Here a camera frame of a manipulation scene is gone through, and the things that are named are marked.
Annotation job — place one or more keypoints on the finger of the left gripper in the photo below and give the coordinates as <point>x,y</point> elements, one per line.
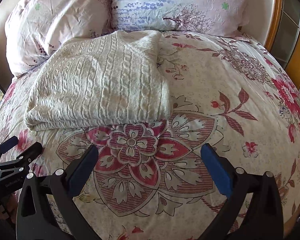
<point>22,161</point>
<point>8,144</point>

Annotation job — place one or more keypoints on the blue floral pillow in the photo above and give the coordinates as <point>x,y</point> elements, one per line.
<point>213,17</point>

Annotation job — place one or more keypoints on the pink floral pillow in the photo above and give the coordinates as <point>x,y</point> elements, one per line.
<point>35,29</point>

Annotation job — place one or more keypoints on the wooden headboard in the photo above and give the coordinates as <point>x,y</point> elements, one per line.
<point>283,40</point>

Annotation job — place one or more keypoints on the floral bedspread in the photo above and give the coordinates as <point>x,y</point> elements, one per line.
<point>149,181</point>

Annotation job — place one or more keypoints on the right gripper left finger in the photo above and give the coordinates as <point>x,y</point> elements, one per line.
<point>35,219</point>

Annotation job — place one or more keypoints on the cream cable-knit sweater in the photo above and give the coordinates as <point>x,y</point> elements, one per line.
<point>109,80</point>

